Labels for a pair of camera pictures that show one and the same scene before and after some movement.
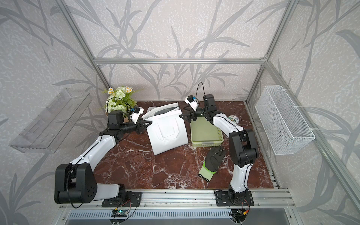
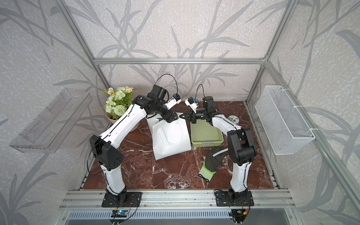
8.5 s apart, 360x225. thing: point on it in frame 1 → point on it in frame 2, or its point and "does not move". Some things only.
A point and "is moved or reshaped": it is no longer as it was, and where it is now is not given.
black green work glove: x=213 y=157 does not move
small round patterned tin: x=234 y=118 does not move
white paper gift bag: x=168 y=131 is moved or reshaped
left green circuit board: x=120 y=213 does not move
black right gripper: x=187 y=115 does not move
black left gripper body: x=128 y=127 → x=163 y=110
